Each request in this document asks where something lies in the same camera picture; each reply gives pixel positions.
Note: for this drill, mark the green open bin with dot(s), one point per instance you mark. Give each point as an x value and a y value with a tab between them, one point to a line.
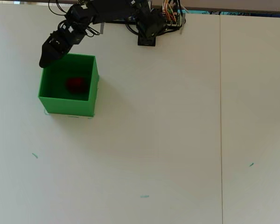
67	106

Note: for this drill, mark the grey tape strip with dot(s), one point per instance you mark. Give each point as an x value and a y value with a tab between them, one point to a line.
102	28

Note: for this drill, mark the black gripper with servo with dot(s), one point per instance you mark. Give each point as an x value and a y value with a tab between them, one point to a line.
67	38

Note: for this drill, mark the red block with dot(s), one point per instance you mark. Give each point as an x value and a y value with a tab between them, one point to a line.
76	85

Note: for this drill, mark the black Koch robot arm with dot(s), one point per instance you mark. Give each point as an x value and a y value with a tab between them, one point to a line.
112	10

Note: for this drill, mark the circuit board with jumper sockets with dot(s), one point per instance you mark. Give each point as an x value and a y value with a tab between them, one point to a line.
175	22

